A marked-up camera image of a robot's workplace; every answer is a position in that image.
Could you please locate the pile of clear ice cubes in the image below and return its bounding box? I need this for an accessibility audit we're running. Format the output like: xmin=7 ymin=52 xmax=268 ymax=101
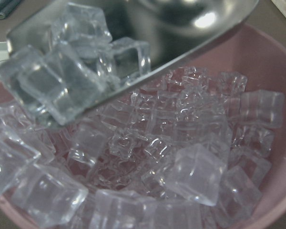
xmin=0 ymin=2 xmax=285 ymax=229

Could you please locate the stainless steel ice scoop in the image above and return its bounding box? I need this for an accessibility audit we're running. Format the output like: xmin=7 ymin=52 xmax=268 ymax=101
xmin=6 ymin=0 xmax=260 ymax=129

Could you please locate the pink bowl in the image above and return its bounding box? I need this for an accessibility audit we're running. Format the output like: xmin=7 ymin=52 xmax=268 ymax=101
xmin=0 ymin=22 xmax=286 ymax=229

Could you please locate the grey folded cloth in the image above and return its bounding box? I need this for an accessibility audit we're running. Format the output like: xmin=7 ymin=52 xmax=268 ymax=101
xmin=0 ymin=0 xmax=22 ymax=20

